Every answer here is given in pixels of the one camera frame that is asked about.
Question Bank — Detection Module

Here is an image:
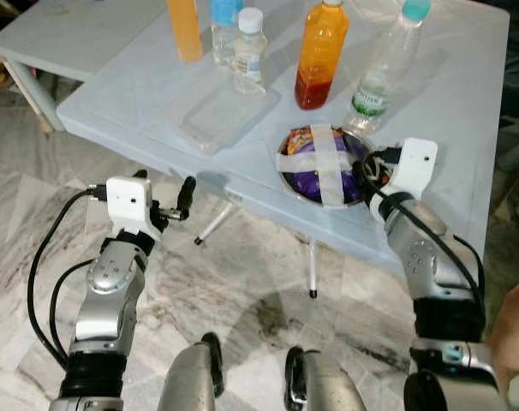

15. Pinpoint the steel bowl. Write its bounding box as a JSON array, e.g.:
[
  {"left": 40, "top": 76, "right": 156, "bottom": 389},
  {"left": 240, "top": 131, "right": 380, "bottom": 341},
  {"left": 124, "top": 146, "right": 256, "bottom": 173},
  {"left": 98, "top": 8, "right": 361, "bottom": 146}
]
[{"left": 277, "top": 124, "right": 372, "bottom": 209}]

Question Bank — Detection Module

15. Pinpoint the wide white tape strip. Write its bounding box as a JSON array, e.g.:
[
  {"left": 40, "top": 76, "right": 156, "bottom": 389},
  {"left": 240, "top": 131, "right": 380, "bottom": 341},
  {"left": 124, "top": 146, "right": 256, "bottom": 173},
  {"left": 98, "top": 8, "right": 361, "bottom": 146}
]
[
  {"left": 277, "top": 151, "right": 367, "bottom": 179},
  {"left": 313, "top": 126, "right": 350, "bottom": 209}
]

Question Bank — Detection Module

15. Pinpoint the purple snack packet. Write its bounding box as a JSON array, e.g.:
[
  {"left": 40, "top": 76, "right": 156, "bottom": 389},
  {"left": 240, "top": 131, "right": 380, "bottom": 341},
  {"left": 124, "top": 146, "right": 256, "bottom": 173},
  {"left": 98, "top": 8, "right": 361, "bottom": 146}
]
[{"left": 285, "top": 127, "right": 367, "bottom": 205}]

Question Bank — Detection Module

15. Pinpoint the white folding table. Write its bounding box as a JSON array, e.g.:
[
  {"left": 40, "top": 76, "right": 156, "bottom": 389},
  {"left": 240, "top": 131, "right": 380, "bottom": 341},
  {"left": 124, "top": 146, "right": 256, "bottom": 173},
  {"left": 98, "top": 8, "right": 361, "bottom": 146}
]
[{"left": 58, "top": 0, "right": 510, "bottom": 301}]

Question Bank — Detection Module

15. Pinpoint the clear plastic tray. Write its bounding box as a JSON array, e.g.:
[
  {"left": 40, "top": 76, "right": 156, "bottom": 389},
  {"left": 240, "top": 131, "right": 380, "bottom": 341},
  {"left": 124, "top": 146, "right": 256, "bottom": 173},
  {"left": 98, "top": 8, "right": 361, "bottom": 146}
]
[{"left": 163, "top": 81, "right": 282, "bottom": 155}]

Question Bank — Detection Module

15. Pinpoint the clear water bottle teal cap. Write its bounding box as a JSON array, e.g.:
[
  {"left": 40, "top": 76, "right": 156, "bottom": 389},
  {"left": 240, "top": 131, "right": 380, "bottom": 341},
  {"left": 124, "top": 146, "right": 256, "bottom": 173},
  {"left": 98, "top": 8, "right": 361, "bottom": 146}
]
[{"left": 343, "top": 0, "right": 432, "bottom": 136}]

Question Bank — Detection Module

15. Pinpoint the orange red drink bottle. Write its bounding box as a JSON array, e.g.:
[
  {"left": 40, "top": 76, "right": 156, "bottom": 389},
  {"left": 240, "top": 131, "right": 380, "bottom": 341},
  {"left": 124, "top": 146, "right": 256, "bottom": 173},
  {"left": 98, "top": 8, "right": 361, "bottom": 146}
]
[{"left": 294, "top": 0, "right": 350, "bottom": 110}]

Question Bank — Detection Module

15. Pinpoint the orange juice bottle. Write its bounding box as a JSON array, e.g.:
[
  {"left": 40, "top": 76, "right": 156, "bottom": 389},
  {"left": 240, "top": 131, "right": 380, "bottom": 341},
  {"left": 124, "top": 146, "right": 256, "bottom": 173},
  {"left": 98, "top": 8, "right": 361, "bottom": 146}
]
[{"left": 167, "top": 0, "right": 205, "bottom": 63}]

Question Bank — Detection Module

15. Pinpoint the small clear bottle white cap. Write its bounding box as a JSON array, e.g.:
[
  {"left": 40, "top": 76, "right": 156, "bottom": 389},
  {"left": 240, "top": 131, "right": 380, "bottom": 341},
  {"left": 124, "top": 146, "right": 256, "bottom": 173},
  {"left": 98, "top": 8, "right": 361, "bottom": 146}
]
[{"left": 232, "top": 7, "right": 269, "bottom": 95}]

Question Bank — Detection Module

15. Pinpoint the pale plastic children's table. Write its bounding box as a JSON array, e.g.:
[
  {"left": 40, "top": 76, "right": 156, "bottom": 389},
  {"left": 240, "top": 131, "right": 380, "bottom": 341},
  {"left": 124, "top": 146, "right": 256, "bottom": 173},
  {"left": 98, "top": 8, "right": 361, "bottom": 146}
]
[{"left": 0, "top": 0, "right": 170, "bottom": 134}]

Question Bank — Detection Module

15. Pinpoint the clear bottle blue label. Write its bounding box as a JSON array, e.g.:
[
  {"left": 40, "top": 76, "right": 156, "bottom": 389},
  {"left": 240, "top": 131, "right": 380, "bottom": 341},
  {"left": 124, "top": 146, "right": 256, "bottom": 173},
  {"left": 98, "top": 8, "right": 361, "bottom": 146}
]
[{"left": 210, "top": 0, "right": 243, "bottom": 68}]

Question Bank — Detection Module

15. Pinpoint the silver left robot leg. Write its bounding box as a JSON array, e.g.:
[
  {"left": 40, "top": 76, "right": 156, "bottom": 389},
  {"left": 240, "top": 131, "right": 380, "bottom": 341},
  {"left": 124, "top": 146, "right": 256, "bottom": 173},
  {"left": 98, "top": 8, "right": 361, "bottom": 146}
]
[{"left": 157, "top": 332, "right": 226, "bottom": 411}]

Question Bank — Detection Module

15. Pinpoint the silver robot leg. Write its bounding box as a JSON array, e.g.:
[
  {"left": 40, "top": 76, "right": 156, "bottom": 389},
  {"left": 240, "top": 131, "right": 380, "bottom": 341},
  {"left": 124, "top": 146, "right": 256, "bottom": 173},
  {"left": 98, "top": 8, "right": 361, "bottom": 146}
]
[
  {"left": 157, "top": 332, "right": 226, "bottom": 411},
  {"left": 285, "top": 347, "right": 367, "bottom": 411}
]

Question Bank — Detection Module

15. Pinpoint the person's bare leg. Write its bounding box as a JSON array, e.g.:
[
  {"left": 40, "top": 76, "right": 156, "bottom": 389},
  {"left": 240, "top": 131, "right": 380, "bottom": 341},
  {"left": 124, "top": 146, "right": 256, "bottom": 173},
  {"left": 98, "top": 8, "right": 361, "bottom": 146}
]
[{"left": 489, "top": 278, "right": 519, "bottom": 399}]

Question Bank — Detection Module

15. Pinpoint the silver right robot leg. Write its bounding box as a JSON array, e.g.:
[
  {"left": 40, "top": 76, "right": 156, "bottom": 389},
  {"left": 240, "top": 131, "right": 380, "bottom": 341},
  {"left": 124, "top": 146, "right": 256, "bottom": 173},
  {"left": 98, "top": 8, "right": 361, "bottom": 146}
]
[{"left": 285, "top": 347, "right": 367, "bottom": 411}]

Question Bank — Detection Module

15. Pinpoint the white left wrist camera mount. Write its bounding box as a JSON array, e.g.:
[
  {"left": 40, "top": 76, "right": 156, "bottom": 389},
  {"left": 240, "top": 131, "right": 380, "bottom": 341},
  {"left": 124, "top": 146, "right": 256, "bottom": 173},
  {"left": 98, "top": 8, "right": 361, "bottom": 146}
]
[{"left": 105, "top": 176, "right": 153, "bottom": 236}]

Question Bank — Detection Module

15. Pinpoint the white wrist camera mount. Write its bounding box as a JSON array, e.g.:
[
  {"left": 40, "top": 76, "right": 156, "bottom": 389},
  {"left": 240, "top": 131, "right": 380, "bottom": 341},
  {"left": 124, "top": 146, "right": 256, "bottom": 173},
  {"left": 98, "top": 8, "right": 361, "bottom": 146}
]
[
  {"left": 388, "top": 137, "right": 438, "bottom": 200},
  {"left": 105, "top": 176, "right": 153, "bottom": 236}
]

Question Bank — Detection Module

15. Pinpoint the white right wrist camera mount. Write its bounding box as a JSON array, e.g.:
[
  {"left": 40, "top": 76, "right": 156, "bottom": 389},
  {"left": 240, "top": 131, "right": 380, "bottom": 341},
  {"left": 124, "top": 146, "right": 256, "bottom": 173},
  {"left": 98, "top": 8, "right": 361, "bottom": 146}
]
[{"left": 388, "top": 137, "right": 438, "bottom": 200}]

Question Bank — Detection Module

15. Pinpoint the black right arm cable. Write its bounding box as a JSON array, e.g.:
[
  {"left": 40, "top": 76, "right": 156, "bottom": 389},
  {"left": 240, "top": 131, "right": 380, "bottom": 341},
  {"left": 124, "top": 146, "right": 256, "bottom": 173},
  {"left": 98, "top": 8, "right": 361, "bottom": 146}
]
[{"left": 360, "top": 150, "right": 487, "bottom": 313}]

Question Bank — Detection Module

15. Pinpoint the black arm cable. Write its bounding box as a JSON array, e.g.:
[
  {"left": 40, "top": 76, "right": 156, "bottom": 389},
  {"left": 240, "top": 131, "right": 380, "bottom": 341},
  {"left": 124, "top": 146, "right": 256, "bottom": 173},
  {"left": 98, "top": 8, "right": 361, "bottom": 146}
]
[
  {"left": 27, "top": 184, "right": 108, "bottom": 371},
  {"left": 50, "top": 259, "right": 99, "bottom": 356},
  {"left": 360, "top": 150, "right": 487, "bottom": 313}
]

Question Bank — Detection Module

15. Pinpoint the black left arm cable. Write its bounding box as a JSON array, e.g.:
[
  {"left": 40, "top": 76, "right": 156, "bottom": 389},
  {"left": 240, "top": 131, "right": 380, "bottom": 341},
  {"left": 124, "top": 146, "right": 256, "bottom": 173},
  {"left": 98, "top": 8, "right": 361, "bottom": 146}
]
[
  {"left": 27, "top": 184, "right": 108, "bottom": 371},
  {"left": 50, "top": 259, "right": 99, "bottom": 356}
]

